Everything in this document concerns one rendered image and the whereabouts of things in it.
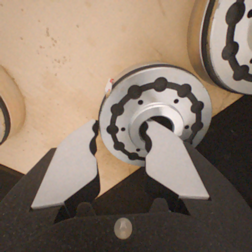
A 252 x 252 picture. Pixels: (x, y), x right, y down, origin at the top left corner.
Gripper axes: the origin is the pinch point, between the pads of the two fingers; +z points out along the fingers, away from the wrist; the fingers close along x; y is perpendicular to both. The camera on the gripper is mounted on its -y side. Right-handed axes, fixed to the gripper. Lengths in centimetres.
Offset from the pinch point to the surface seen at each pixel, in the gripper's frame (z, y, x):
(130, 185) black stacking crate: 0.5, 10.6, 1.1
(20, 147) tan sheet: 2.1, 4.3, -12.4
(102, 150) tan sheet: 2.1, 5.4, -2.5
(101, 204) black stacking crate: 0.4, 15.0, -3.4
